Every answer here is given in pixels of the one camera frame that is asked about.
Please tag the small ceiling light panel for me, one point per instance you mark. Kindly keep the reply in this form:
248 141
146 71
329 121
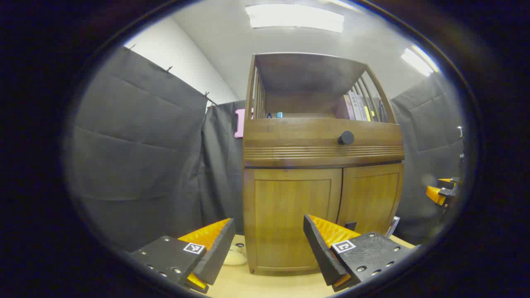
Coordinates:
418 61

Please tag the wooden double-door shoe cabinet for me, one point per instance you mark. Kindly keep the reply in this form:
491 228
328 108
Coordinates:
306 140

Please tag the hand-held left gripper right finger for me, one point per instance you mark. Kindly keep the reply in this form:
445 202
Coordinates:
321 252

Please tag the black backdrop cloth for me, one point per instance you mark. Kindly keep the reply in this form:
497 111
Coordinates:
136 145

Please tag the row of upright books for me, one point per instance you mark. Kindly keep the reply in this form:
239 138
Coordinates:
356 108

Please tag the round black drawer knob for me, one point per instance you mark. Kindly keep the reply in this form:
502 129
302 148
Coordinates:
346 138

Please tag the small white rounded object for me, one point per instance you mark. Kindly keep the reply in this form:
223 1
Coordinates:
235 257

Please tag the wooden cabinet door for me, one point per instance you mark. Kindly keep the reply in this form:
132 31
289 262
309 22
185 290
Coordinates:
285 215
372 194

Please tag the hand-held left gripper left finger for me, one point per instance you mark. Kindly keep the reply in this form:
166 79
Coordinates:
219 252

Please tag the large ceiling light panel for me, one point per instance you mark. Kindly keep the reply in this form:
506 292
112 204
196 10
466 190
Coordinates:
294 17

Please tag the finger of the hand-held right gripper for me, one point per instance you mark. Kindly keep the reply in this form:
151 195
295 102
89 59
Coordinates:
435 195
448 181

